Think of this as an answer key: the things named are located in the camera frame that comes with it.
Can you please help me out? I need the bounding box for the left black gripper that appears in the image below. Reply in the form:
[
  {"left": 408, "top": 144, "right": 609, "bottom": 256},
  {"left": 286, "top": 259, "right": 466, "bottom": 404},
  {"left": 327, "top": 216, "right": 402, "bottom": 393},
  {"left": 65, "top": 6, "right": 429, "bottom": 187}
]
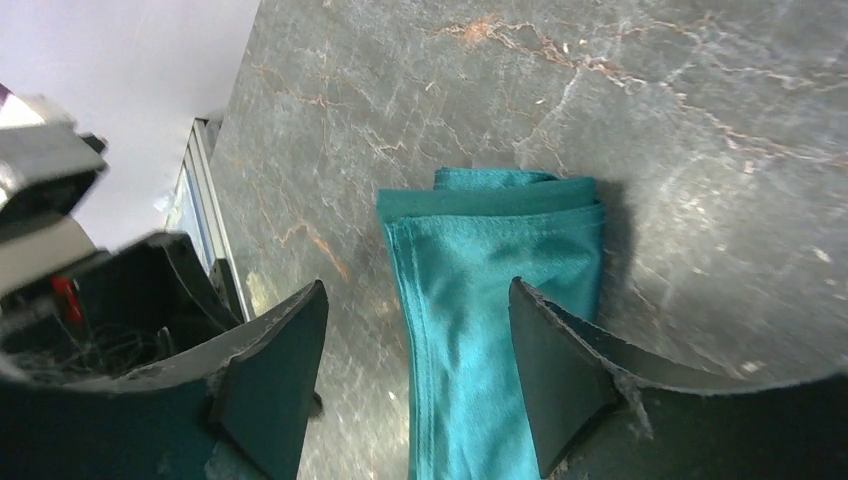
[{"left": 1, "top": 231, "right": 242, "bottom": 384}]

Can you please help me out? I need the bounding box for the teal cloth napkin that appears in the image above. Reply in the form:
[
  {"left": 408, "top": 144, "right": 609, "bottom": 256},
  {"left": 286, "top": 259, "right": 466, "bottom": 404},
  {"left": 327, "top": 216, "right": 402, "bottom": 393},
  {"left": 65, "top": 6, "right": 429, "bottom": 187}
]
[{"left": 376, "top": 168, "right": 605, "bottom": 479}]

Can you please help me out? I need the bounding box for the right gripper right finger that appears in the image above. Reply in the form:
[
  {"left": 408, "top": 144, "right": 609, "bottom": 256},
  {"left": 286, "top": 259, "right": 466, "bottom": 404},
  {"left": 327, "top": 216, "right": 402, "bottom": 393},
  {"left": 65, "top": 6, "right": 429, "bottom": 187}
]
[{"left": 509, "top": 278, "right": 847, "bottom": 479}]

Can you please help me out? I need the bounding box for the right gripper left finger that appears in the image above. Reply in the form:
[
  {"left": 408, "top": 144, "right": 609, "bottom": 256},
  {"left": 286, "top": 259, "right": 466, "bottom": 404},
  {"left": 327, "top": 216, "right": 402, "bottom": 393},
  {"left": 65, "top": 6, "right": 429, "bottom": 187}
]
[{"left": 1, "top": 281, "right": 329, "bottom": 479}]

